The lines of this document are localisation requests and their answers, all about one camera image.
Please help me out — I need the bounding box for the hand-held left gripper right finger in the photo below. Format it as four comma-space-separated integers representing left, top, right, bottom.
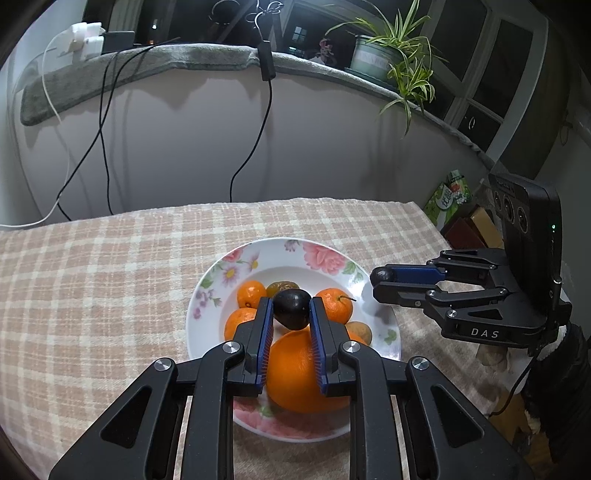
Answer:
308, 296, 536, 480

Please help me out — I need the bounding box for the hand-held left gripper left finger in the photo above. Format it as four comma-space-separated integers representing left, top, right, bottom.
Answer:
48, 296, 274, 480

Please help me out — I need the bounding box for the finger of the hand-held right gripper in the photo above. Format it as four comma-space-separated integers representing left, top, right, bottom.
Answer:
372, 281, 547, 346
385, 248, 509, 288

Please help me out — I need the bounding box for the medium reddish orange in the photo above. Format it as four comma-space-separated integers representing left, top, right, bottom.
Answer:
266, 330, 352, 414

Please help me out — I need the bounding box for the small mandarin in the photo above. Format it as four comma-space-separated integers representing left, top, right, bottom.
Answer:
314, 287, 357, 325
224, 307, 258, 343
237, 281, 269, 309

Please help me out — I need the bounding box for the white floral bowl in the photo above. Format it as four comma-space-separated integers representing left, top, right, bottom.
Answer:
185, 237, 402, 444

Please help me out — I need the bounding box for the person's right forearm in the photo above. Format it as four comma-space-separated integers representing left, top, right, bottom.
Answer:
522, 323, 591, 467

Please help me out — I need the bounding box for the tan box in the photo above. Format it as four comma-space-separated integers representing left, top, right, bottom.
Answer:
464, 207, 505, 247

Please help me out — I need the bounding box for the brown kiwi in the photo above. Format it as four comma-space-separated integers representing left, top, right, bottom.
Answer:
345, 322, 372, 346

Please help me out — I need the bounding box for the dark red box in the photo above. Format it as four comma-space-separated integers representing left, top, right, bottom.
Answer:
441, 217, 485, 250

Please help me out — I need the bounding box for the green kiwi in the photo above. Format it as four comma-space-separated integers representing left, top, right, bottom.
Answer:
266, 281, 301, 298

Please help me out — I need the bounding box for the green printed box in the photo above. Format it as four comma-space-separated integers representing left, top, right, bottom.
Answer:
424, 170, 474, 229

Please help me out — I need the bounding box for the pink plaid blanket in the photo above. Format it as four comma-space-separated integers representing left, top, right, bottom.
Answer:
0, 198, 532, 480

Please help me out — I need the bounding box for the spider plant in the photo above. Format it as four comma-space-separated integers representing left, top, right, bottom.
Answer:
325, 0, 446, 134

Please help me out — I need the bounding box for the grey plant pot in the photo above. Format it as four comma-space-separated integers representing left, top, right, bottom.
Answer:
350, 34, 402, 79

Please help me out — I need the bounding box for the grey sill mat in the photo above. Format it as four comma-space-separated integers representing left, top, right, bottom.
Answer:
21, 41, 499, 167

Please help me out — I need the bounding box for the black power adapter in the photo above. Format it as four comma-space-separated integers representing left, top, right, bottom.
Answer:
104, 30, 136, 54

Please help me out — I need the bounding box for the white window frame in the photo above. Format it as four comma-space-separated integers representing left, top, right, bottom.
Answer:
418, 0, 550, 160

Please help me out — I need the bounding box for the black ring light cable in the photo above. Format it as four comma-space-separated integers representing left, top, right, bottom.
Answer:
229, 0, 278, 202

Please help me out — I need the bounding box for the black power cable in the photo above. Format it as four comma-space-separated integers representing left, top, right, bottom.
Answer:
97, 46, 122, 216
56, 42, 153, 221

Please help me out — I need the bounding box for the white charging cable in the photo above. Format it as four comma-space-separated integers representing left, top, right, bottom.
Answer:
0, 32, 75, 230

